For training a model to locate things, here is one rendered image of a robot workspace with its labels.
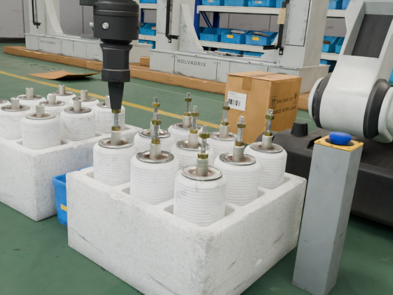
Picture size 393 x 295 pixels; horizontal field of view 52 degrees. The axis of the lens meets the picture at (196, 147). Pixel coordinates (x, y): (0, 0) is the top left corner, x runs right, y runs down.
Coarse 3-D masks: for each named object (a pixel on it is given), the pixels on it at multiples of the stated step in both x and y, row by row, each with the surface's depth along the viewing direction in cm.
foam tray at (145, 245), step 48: (96, 192) 81; (288, 192) 86; (96, 240) 84; (144, 240) 74; (192, 240) 66; (240, 240) 74; (288, 240) 93; (144, 288) 77; (192, 288) 68; (240, 288) 79
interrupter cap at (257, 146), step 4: (252, 144) 91; (256, 144) 92; (260, 144) 92; (272, 144) 93; (276, 144) 92; (252, 148) 88; (256, 148) 89; (260, 148) 90; (272, 148) 90; (276, 148) 90; (280, 148) 90; (264, 152) 87; (268, 152) 86; (272, 152) 86; (276, 152) 87; (280, 152) 88
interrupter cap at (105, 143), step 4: (100, 140) 86; (104, 140) 86; (108, 140) 87; (124, 140) 88; (128, 140) 88; (132, 140) 88; (100, 144) 84; (104, 144) 84; (108, 144) 85; (124, 144) 85; (128, 144) 85; (132, 144) 85; (108, 148) 83; (112, 148) 82; (116, 148) 83; (120, 148) 83; (124, 148) 83
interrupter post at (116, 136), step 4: (112, 132) 84; (116, 132) 84; (120, 132) 85; (112, 136) 85; (116, 136) 85; (120, 136) 85; (112, 140) 85; (116, 140) 85; (120, 140) 86; (112, 144) 85; (116, 144) 85; (120, 144) 86
